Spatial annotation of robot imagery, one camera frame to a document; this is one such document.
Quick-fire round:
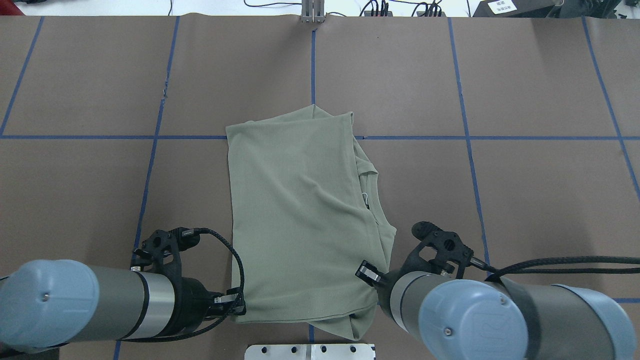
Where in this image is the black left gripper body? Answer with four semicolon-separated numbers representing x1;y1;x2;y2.
170;277;224;336

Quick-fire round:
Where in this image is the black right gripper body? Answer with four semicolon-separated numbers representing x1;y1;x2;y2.
374;269;406;313

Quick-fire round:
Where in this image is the olive green long-sleeve shirt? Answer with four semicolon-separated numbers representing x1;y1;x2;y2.
225;105;397;341

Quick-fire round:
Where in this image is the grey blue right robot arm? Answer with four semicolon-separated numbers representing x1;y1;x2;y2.
355;260;638;360

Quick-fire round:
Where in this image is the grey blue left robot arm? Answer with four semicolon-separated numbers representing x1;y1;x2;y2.
0;259;246;353

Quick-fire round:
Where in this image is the black power adapter box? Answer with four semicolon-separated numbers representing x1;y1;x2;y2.
471;0;565;18

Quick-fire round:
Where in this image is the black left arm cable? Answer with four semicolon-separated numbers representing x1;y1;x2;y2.
120;227;247;343

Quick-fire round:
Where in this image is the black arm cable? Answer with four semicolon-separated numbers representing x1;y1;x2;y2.
470;255;640;282
120;227;247;343

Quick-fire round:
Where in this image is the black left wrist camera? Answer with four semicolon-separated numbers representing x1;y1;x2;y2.
130;227;201;278

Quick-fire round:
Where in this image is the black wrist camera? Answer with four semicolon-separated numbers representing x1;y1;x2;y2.
399;221;490;280
130;227;201;278

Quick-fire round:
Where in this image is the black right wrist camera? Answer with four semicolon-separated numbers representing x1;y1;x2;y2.
399;221;490;280

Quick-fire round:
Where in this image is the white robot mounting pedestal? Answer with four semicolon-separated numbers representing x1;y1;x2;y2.
244;343;377;360

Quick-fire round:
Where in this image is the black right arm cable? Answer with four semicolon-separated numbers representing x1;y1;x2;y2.
470;255;640;282

